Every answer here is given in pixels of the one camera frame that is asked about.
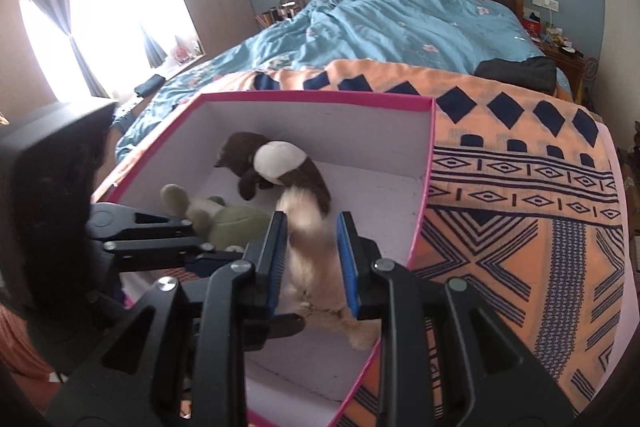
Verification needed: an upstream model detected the group of cosmetic bottles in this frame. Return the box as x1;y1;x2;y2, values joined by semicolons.
255;0;301;28

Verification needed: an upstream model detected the pink ornament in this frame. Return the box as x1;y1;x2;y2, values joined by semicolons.
170;39;203;62

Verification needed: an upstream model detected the dark brown plush toy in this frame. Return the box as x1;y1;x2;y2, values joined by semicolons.
214;132;271;202

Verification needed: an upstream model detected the pink cardboard box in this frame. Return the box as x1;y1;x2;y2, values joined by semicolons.
92;91;436;427

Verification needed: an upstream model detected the green plush toy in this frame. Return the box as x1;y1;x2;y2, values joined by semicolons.
160;184;273;253

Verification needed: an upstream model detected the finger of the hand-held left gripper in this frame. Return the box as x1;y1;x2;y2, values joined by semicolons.
85;202;196;242
102;237;246;278

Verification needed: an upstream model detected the orange navy patterned blanket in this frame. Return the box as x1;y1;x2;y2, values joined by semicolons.
235;59;631;427

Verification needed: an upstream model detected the blue floral duvet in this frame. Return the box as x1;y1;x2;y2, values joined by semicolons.
112;0;571;162

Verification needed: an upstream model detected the fluffy-tailed plush toy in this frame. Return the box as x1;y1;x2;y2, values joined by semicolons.
252;141;383;352

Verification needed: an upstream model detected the dark clothes pile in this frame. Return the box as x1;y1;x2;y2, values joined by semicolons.
475;56;557;95

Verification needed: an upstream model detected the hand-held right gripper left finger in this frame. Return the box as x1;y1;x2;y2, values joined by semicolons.
47;209;307;427

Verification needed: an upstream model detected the wooden nightstand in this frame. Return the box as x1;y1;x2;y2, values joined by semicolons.
542;39;586;102

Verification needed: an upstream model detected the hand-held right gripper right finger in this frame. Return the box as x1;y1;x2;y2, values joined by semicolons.
336;211;576;427

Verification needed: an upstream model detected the black pouch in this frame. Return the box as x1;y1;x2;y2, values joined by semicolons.
135;76;166;96

